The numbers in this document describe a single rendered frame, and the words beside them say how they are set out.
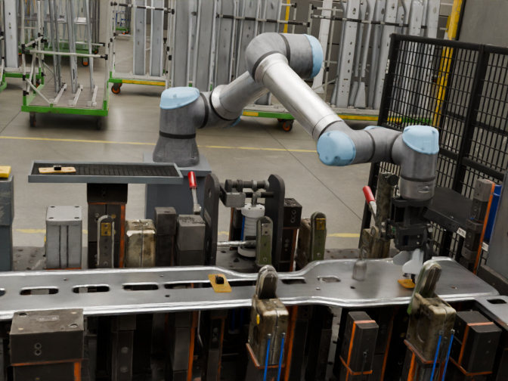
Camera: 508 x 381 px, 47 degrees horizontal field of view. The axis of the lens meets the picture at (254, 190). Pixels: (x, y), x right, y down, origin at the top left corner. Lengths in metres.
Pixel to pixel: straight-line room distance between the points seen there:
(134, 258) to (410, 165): 0.65
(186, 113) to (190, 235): 0.51
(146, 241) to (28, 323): 0.37
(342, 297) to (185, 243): 0.40
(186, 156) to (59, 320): 0.87
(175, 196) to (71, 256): 0.56
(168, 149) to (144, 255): 0.54
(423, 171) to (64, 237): 0.79
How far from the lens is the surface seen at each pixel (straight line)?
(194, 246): 1.44
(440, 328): 1.28
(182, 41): 8.22
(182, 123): 1.82
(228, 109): 1.84
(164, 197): 1.85
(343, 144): 1.25
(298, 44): 1.57
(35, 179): 1.48
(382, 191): 1.55
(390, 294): 1.38
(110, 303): 1.23
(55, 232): 1.36
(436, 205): 2.02
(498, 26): 3.87
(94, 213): 1.54
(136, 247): 1.38
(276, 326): 1.15
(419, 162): 1.30
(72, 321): 1.11
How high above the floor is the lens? 1.58
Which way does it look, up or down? 17 degrees down
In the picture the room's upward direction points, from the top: 6 degrees clockwise
